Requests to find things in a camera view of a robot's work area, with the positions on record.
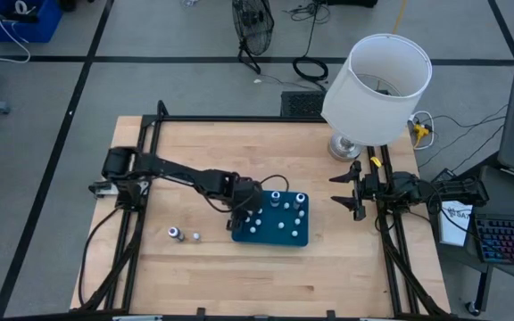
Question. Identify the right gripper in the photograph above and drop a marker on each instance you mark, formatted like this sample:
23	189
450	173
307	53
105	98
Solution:
373	191

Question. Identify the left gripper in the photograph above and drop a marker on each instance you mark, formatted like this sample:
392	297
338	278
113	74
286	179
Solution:
248	196

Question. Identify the tall blue food colouring bottle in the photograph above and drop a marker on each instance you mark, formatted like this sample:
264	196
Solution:
300	199

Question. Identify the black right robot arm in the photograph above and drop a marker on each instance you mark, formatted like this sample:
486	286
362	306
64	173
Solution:
444	191

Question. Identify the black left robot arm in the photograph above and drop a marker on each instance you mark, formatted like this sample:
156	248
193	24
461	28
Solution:
172	169

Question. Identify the blue plastic bin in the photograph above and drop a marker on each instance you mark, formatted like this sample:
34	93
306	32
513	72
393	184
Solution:
270	238

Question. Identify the purple label dropper bottle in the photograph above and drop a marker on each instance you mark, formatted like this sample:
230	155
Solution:
175	232

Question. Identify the table lamp with white shade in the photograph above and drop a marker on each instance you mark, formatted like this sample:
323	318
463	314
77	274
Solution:
373	102

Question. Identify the yellow power plug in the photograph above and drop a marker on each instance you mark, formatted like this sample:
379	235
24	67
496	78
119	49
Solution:
420	130

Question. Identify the white printed box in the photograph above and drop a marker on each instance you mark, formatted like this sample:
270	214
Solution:
455	223

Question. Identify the black equipment cart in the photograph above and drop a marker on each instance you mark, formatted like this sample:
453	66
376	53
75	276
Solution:
484	276

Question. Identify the backlit computer keyboard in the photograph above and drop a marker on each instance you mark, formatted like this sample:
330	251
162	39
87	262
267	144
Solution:
507	238

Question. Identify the black floor fan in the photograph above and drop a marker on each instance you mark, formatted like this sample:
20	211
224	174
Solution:
252	22

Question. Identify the blue floor crate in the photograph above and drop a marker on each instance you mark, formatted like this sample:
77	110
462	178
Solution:
38	27

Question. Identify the black aluminium table frame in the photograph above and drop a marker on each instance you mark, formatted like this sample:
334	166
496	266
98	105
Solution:
261	119

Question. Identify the grey metal base bracket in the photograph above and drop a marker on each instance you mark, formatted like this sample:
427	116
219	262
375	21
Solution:
103	189

